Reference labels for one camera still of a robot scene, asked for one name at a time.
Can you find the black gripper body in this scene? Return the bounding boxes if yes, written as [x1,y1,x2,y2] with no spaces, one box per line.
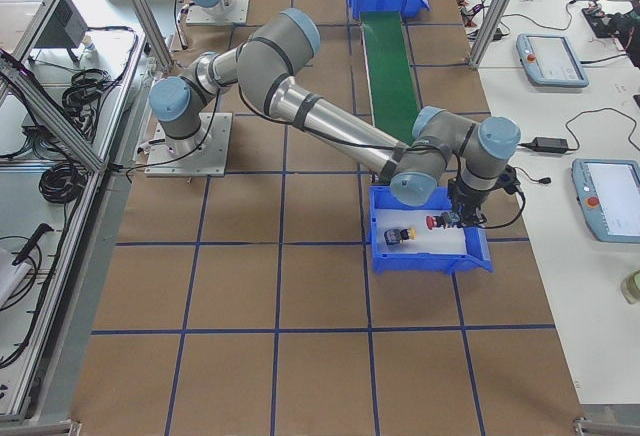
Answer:
[447,178,493,226]

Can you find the red mushroom push button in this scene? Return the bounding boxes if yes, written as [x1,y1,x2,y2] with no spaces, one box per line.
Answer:
[425,211,453,230]

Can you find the yellow mushroom push button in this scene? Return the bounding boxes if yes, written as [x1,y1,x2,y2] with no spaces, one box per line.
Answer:
[383,227,416,246]

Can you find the clear label holder right bin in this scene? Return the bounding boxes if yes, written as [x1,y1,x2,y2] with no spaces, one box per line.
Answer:
[471,227,491,261]

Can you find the white foam pad right bin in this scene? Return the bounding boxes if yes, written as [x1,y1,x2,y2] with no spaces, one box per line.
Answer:
[371,209,466,255]

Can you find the black power brick on desk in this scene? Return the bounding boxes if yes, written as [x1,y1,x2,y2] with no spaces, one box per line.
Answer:
[519,136,570,154]

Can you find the green conveyor belt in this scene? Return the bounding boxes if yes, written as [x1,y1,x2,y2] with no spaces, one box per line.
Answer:
[359,10,434,187]

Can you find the teach pendant near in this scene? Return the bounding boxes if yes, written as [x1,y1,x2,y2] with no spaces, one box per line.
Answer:
[571,158,639,244]

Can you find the teach pendant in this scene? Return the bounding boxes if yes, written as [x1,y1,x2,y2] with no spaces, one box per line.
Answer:
[571,158,639,244]
[516,34,589,88]

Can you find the teach pendant far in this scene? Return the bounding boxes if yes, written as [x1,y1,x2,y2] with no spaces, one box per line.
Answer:
[516,34,589,88]

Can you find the aluminium frame post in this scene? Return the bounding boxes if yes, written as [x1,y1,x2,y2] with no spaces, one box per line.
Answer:
[467,0,510,69]

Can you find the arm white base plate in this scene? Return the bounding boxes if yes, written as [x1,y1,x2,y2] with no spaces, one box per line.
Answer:
[143,112,233,177]
[186,0,250,26]

